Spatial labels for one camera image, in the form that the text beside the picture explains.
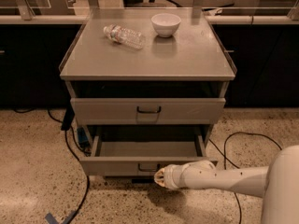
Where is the black cable left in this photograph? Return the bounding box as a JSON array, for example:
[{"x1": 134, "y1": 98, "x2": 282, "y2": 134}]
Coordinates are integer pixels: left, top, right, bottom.
[{"x1": 12, "y1": 107, "x2": 92, "y2": 224}]

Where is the blue power adapter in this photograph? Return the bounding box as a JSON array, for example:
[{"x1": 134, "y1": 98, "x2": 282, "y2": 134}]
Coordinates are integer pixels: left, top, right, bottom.
[{"x1": 77, "y1": 127, "x2": 90, "y2": 148}]

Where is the blue tape on floor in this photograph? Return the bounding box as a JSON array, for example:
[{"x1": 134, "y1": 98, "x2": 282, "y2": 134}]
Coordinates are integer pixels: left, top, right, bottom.
[{"x1": 45, "y1": 213, "x2": 61, "y2": 224}]

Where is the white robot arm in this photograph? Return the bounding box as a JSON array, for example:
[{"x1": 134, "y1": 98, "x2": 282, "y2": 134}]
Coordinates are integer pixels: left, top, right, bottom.
[{"x1": 154, "y1": 146, "x2": 299, "y2": 224}]

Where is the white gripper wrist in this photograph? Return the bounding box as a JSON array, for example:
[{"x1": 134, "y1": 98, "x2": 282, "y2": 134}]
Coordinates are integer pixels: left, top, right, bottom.
[{"x1": 154, "y1": 164, "x2": 186, "y2": 189}]

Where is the white ceramic bowl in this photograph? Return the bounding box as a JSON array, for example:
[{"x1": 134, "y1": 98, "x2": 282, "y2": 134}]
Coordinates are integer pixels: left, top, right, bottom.
[{"x1": 151, "y1": 13, "x2": 181, "y2": 37}]

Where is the white counter rail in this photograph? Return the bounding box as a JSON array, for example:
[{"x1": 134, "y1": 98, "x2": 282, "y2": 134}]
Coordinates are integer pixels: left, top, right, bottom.
[{"x1": 0, "y1": 15, "x2": 299, "y2": 25}]

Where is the black cable right loop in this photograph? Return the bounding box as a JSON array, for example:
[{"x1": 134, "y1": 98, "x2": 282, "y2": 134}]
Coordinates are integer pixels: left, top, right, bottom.
[{"x1": 207, "y1": 131, "x2": 283, "y2": 224}]

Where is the clear plastic water bottle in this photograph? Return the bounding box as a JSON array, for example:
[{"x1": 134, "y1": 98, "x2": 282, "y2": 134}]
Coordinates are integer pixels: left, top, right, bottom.
[{"x1": 103, "y1": 24, "x2": 146, "y2": 49}]

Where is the grey drawer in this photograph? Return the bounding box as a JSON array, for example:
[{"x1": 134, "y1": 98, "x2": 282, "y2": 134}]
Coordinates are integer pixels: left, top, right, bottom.
[
  {"x1": 80, "y1": 136, "x2": 218, "y2": 177},
  {"x1": 71, "y1": 98, "x2": 225, "y2": 125}
]

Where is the grey drawer cabinet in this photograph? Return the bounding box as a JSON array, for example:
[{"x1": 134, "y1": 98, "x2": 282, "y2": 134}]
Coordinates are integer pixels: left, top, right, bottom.
[{"x1": 58, "y1": 7, "x2": 237, "y2": 184}]

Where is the grey top drawer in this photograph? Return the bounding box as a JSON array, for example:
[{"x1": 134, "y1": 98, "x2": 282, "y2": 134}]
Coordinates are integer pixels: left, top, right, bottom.
[{"x1": 71, "y1": 98, "x2": 225, "y2": 125}]

